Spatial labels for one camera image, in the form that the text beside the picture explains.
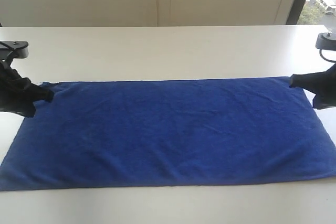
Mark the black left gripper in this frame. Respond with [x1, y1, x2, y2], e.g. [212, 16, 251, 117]
[1, 61, 54, 118]

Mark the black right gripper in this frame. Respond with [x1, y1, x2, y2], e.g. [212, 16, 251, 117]
[289, 65, 335, 110]

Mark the blue towel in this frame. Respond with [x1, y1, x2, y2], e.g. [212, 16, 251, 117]
[1, 77, 335, 191]

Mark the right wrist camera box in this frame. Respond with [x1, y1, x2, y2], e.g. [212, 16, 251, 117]
[315, 31, 335, 63]

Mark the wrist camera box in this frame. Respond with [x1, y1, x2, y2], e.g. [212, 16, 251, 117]
[1, 41, 29, 60]
[315, 31, 335, 63]

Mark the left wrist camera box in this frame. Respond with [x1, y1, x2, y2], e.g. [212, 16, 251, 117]
[1, 41, 29, 60]

